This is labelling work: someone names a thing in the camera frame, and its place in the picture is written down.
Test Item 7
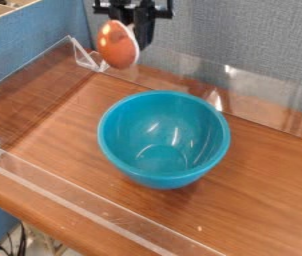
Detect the clear acrylic back barrier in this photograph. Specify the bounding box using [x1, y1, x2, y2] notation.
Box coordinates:
[107, 34, 302, 138]

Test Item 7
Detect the clear acrylic left barrier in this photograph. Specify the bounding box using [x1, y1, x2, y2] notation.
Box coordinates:
[0, 35, 98, 148]

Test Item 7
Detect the clear acrylic corner bracket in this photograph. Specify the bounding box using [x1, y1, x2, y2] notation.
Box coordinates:
[67, 36, 111, 73]

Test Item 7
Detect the blue plastic bowl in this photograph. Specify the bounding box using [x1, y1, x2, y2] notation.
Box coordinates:
[98, 91, 231, 190]

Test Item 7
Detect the clear acrylic barrier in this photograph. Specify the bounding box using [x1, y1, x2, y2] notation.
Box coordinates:
[107, 34, 302, 138]
[0, 148, 226, 256]
[0, 35, 98, 148]

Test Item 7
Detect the brown white toy mushroom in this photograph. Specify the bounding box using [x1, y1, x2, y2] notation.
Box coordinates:
[96, 20, 141, 69]

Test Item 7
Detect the clear acrylic front barrier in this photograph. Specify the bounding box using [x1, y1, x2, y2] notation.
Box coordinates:
[0, 148, 226, 256]

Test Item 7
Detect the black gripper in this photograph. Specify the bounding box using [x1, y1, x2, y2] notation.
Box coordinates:
[92, 0, 174, 50]

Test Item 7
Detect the blue partition panel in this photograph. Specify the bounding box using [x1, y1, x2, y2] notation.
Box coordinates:
[0, 0, 91, 80]

